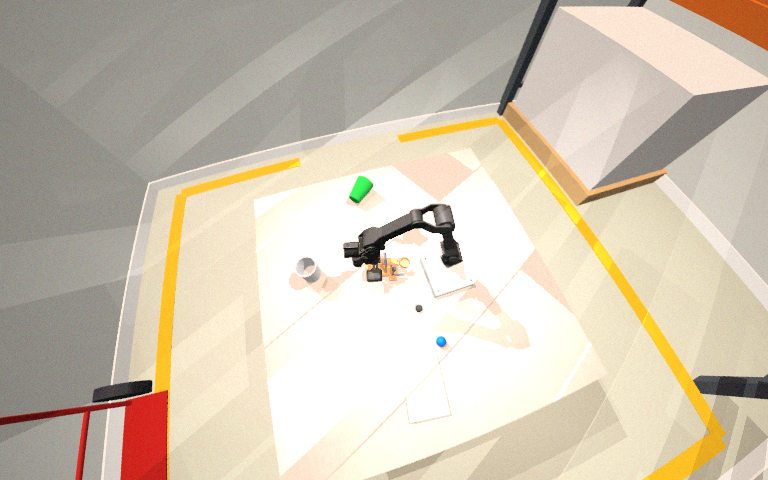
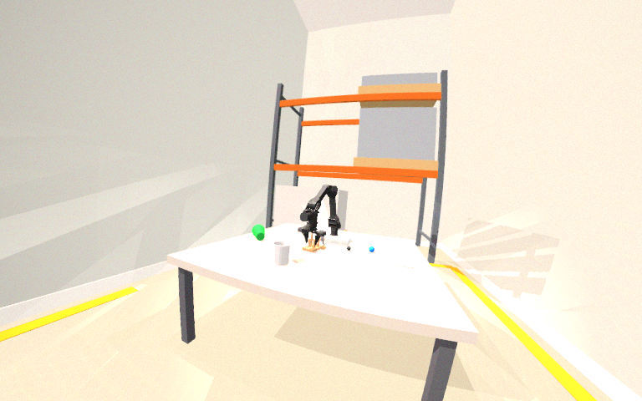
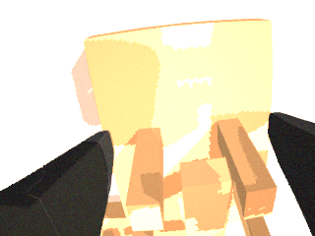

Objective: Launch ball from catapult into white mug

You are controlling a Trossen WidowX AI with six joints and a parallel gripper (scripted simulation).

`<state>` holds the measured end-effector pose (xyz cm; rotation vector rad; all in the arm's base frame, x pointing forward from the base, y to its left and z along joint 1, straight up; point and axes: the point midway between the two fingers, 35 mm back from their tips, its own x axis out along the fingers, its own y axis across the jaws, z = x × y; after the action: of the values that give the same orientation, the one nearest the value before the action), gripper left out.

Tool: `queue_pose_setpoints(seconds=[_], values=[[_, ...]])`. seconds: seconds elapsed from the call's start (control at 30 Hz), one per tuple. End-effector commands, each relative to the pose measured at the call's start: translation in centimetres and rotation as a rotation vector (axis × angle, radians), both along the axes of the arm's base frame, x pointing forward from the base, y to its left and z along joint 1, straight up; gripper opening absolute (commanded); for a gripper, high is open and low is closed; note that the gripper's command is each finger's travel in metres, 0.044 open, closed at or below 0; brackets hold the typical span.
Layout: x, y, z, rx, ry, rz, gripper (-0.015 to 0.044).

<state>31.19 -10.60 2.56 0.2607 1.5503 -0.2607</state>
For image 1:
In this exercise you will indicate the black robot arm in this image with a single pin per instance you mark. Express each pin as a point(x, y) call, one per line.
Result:
point(373, 239)

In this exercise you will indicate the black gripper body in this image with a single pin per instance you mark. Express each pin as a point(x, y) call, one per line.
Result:
point(374, 275)

